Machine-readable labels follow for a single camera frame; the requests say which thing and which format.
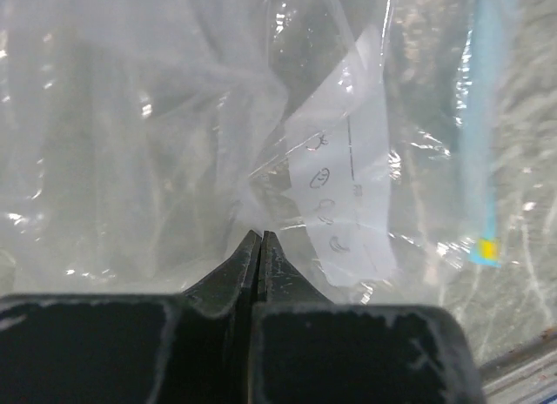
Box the clear bag with teal zipper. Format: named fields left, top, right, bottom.
left=1, top=0, right=518, bottom=304

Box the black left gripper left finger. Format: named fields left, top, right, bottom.
left=1, top=232, right=260, bottom=403

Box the aluminium frame rail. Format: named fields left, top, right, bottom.
left=480, top=327, right=557, bottom=404

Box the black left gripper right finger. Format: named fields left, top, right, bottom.
left=247, top=232, right=485, bottom=403

